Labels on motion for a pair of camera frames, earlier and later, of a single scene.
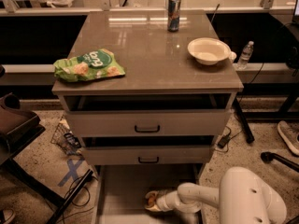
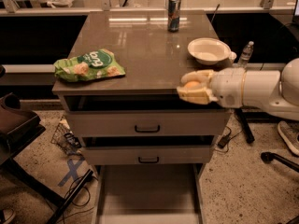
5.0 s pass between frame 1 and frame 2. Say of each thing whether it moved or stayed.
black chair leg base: stayed
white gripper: moved
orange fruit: moved
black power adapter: stayed
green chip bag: stayed
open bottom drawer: stayed
